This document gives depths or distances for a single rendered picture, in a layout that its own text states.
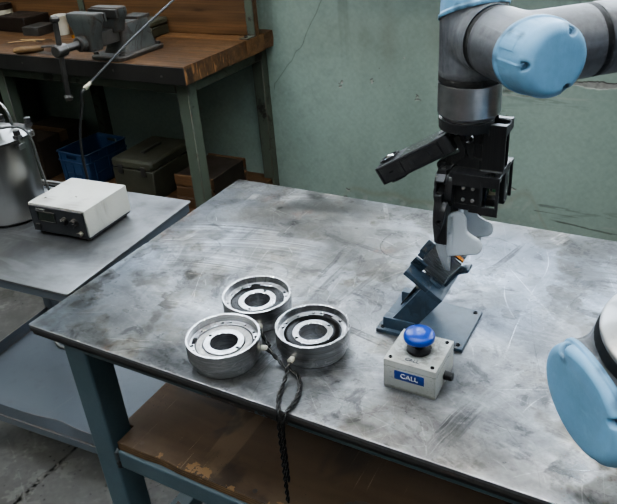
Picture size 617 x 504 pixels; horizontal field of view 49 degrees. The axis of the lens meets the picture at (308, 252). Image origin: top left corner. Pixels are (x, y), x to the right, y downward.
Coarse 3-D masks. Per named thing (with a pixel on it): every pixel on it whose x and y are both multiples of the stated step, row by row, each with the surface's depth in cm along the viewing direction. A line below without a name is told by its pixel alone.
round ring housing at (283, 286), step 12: (252, 276) 107; (264, 276) 106; (228, 288) 104; (240, 288) 106; (288, 288) 103; (228, 300) 103; (240, 300) 103; (252, 300) 105; (264, 300) 105; (288, 300) 101; (228, 312) 100; (240, 312) 98; (252, 312) 98; (264, 312) 98; (276, 312) 99; (264, 324) 99
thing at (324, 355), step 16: (320, 304) 98; (288, 320) 97; (320, 320) 97; (336, 320) 97; (304, 336) 97; (320, 336) 97; (288, 352) 92; (304, 352) 90; (320, 352) 90; (336, 352) 91
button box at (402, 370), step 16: (400, 336) 90; (400, 352) 87; (416, 352) 86; (432, 352) 86; (448, 352) 87; (384, 368) 87; (400, 368) 86; (416, 368) 84; (432, 368) 84; (448, 368) 88; (384, 384) 88; (400, 384) 87; (416, 384) 85; (432, 384) 84
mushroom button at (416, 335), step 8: (408, 328) 87; (416, 328) 86; (424, 328) 86; (408, 336) 85; (416, 336) 85; (424, 336) 85; (432, 336) 85; (408, 344) 85; (416, 344) 84; (424, 344) 84
